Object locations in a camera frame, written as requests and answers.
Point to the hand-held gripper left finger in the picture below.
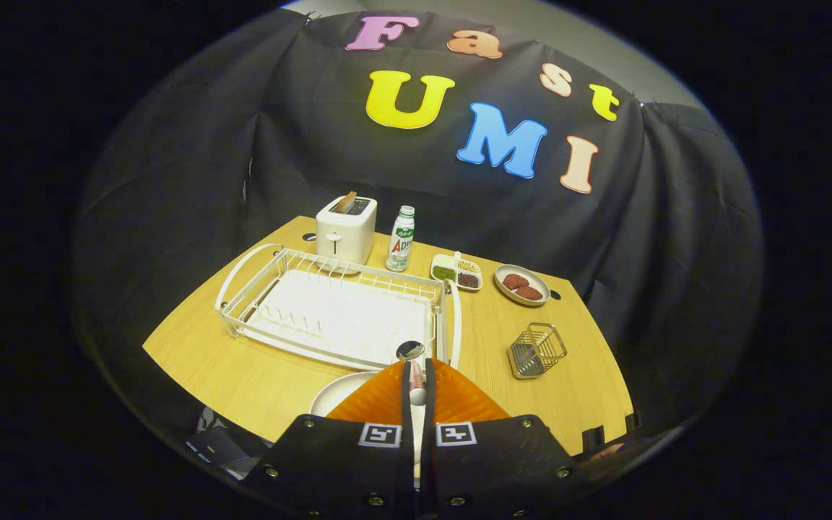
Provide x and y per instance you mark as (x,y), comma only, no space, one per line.
(407,412)

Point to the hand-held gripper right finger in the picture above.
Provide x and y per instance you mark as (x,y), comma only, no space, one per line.
(429,412)

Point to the cream round plate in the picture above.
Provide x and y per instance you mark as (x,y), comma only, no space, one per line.
(336,393)

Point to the white divided dish with beans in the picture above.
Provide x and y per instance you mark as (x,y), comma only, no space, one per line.
(456,269)

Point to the small beige plate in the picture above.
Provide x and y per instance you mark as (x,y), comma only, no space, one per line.
(500,279)

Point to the red meat patty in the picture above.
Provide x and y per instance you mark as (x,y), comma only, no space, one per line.
(516,282)
(530,293)

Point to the plastic bottle with green label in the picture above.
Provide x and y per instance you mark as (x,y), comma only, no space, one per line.
(400,245)

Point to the white toaster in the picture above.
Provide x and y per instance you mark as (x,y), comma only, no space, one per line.
(347,235)

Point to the brown toast slice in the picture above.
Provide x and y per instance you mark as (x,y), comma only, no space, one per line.
(347,203)

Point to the black backdrop cloth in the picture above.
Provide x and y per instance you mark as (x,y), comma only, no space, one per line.
(640,253)

